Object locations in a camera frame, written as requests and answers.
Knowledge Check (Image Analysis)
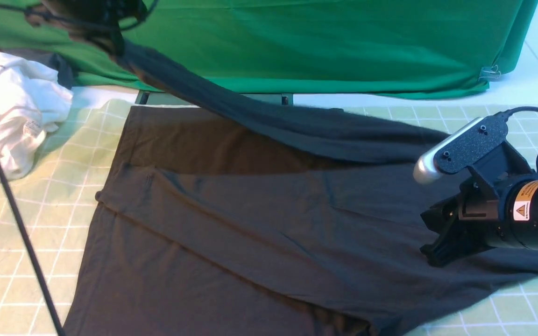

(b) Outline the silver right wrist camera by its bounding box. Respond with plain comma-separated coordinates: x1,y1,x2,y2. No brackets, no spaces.
413,117,484,185

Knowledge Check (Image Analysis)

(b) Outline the dark gray long-sleeve shirt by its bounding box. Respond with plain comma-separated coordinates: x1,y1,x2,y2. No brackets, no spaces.
64,40,538,336

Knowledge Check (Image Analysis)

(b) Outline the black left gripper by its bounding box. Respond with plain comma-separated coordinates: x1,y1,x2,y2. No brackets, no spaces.
26,0,148,55

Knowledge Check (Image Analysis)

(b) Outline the metal binder clip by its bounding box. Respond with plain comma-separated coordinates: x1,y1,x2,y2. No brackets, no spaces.
478,64,502,83

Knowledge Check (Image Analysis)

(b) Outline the white crumpled shirt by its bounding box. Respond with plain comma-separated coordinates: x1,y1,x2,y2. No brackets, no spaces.
0,52,73,180

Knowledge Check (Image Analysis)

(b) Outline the black left camera cable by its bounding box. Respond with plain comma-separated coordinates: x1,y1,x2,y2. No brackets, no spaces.
0,0,160,336

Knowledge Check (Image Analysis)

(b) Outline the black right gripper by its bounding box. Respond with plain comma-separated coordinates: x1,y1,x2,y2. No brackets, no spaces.
420,141,538,268

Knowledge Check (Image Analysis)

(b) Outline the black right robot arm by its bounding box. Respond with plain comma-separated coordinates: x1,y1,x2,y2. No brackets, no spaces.
420,141,538,267

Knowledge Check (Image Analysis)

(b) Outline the green backdrop cloth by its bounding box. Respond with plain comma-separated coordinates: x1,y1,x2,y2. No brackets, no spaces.
0,0,538,100

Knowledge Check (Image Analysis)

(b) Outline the dark blue garment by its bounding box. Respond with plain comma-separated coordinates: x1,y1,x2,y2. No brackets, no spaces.
0,48,79,90

